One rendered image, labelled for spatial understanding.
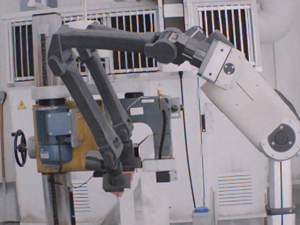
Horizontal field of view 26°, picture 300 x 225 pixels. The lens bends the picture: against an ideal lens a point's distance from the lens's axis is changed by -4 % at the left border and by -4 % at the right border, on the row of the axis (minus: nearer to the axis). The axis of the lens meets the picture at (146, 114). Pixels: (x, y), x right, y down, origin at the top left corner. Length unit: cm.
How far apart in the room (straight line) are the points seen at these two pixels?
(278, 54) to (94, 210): 256
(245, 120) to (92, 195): 381
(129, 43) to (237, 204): 386
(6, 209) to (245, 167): 274
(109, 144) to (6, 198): 495
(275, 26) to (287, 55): 105
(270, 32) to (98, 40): 403
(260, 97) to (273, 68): 485
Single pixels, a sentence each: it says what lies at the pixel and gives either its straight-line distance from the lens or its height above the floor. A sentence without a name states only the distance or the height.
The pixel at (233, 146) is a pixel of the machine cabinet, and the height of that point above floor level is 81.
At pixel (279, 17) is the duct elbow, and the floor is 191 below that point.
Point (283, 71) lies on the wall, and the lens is 701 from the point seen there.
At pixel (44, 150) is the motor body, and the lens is 287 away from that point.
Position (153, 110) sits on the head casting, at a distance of 297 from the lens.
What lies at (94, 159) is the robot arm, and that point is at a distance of 237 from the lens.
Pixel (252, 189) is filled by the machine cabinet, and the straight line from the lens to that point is 577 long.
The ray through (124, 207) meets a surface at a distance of 259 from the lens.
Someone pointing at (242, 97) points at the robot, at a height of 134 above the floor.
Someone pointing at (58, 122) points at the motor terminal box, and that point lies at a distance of 278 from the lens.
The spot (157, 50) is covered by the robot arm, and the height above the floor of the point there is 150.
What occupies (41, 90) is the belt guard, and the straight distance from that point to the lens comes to 284.
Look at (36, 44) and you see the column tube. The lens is 313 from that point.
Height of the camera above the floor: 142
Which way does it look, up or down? 3 degrees down
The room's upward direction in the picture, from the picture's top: 4 degrees counter-clockwise
